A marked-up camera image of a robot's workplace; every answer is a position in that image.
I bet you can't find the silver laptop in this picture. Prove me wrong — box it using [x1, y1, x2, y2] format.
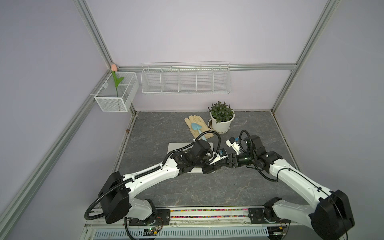
[168, 140, 215, 175]

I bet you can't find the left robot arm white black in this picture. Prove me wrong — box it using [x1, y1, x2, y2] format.
[84, 134, 228, 225]

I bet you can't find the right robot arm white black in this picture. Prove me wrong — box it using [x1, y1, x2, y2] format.
[217, 130, 355, 240]

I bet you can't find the white plant pot saucer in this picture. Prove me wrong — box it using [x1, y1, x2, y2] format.
[208, 119, 231, 135]

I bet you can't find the white pot with green plant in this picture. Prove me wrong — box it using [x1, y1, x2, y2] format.
[209, 101, 235, 124]

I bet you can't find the light blue garden trowel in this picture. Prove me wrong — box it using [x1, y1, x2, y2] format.
[191, 123, 207, 141]

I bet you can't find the beige work glove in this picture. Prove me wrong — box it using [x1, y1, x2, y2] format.
[184, 115, 211, 138]

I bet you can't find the artificial pink tulip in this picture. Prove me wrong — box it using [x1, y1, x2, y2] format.
[111, 64, 125, 98]

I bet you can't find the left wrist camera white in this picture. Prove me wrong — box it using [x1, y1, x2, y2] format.
[208, 149, 228, 165]

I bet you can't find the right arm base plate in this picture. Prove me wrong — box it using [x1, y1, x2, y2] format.
[248, 207, 291, 224]

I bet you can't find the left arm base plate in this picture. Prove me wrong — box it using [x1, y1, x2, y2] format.
[128, 209, 171, 226]

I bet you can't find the white wire wall shelf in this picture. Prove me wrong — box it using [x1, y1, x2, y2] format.
[141, 62, 232, 95]

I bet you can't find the white mesh wall basket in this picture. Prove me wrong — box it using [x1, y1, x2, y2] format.
[94, 72, 139, 113]

